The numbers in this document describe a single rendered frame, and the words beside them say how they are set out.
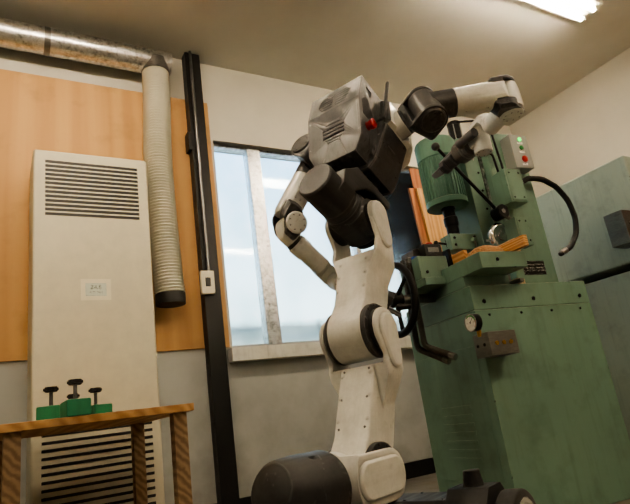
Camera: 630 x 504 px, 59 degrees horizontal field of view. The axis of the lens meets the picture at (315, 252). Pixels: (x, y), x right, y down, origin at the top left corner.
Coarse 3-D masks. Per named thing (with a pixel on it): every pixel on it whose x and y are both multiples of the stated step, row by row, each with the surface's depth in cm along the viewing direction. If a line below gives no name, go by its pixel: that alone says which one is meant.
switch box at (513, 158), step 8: (512, 136) 240; (520, 136) 242; (504, 144) 242; (512, 144) 238; (520, 144) 240; (504, 152) 242; (512, 152) 238; (528, 152) 241; (512, 160) 238; (520, 160) 237; (528, 160) 239; (512, 168) 238; (520, 168) 237; (528, 168) 238
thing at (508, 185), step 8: (496, 176) 232; (504, 176) 228; (512, 176) 229; (520, 176) 231; (496, 184) 232; (504, 184) 228; (512, 184) 227; (520, 184) 229; (496, 192) 233; (504, 192) 228; (512, 192) 226; (520, 192) 228; (504, 200) 228; (512, 200) 225; (520, 200) 226; (512, 208) 233
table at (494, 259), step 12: (480, 252) 194; (492, 252) 196; (504, 252) 198; (516, 252) 200; (456, 264) 205; (468, 264) 198; (480, 264) 193; (492, 264) 194; (504, 264) 196; (516, 264) 198; (444, 276) 211; (456, 276) 205; (420, 288) 211; (432, 288) 215
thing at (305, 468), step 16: (272, 464) 109; (288, 464) 107; (304, 464) 109; (320, 464) 112; (336, 464) 115; (256, 480) 110; (272, 480) 106; (288, 480) 105; (304, 480) 106; (320, 480) 108; (336, 480) 111; (464, 480) 137; (480, 480) 135; (256, 496) 107; (272, 496) 105; (288, 496) 103; (304, 496) 104; (320, 496) 106; (336, 496) 109; (416, 496) 146; (432, 496) 142; (448, 496) 135; (464, 496) 132; (480, 496) 130; (496, 496) 133
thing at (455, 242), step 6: (450, 234) 227; (456, 234) 228; (462, 234) 229; (468, 234) 231; (474, 234) 232; (444, 240) 230; (450, 240) 226; (456, 240) 227; (462, 240) 228; (468, 240) 229; (444, 246) 230; (450, 246) 226; (456, 246) 226; (462, 246) 227; (468, 246) 228; (474, 246) 230; (456, 252) 229; (468, 252) 233
